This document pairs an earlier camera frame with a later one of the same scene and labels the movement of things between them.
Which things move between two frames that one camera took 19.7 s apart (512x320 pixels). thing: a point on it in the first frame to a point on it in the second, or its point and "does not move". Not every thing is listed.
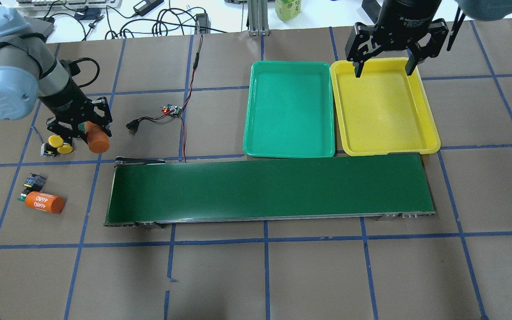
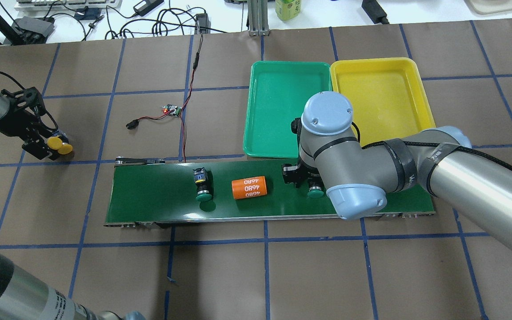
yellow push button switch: (50, 149) does not move
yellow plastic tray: (384, 110) does not move
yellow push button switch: (66, 148) does not move
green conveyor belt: (148, 192) does not move
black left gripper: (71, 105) to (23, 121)
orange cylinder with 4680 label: (44, 202) to (249, 187)
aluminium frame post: (258, 18) does not move
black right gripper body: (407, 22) to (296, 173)
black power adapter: (144, 6) does not move
